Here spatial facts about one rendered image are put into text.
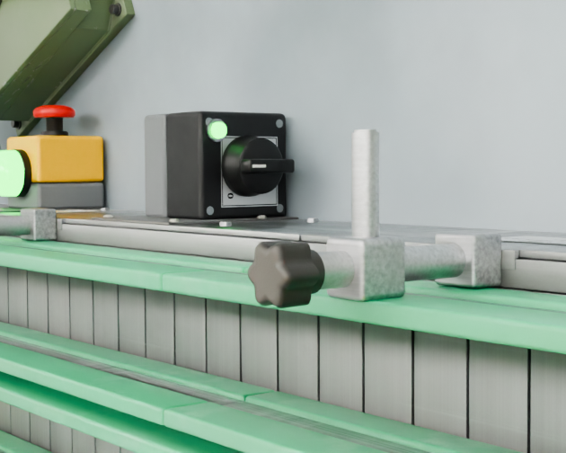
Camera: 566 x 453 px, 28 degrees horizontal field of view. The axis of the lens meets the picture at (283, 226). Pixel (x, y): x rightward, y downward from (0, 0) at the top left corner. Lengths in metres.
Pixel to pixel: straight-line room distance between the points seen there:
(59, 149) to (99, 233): 0.24
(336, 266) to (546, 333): 0.10
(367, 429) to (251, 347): 0.14
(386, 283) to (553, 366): 0.09
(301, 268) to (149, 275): 0.18
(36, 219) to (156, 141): 0.12
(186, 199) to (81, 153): 0.27
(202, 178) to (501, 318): 0.42
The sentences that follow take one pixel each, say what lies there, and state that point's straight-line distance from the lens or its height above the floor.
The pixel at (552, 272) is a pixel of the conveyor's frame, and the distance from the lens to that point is 0.52.
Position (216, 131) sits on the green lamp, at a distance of 0.81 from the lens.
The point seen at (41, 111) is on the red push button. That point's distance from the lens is 1.10.
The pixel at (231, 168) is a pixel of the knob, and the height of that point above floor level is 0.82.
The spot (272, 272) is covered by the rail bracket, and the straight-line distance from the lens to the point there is 0.46.
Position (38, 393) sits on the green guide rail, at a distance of 0.79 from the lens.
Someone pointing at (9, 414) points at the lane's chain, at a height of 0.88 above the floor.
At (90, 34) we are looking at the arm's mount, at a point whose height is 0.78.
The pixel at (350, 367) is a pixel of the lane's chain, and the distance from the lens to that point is 0.62.
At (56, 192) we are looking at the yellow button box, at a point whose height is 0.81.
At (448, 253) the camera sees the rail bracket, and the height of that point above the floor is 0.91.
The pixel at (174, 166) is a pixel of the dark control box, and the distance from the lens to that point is 0.84.
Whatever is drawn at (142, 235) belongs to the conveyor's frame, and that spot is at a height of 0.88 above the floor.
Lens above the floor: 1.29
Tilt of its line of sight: 38 degrees down
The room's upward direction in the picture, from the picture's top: 93 degrees counter-clockwise
